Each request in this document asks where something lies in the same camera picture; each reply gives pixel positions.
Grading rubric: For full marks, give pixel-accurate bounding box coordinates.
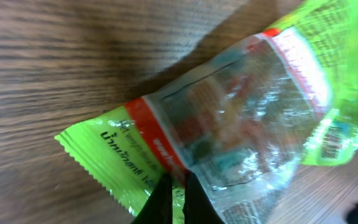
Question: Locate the green snack bag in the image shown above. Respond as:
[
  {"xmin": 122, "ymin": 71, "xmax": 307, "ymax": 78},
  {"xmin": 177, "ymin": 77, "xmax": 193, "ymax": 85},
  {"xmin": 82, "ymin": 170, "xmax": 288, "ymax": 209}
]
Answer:
[{"xmin": 56, "ymin": 0, "xmax": 358, "ymax": 223}]

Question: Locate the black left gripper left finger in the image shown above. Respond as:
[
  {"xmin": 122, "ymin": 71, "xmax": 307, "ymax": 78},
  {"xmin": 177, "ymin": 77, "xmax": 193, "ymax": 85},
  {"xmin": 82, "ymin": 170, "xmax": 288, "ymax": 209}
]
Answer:
[{"xmin": 131, "ymin": 174, "xmax": 173, "ymax": 224}]

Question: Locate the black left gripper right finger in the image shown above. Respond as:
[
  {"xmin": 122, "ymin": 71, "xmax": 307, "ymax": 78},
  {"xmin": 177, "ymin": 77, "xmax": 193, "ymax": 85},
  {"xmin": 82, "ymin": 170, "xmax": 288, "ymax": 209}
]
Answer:
[{"xmin": 183, "ymin": 171, "xmax": 224, "ymax": 224}]

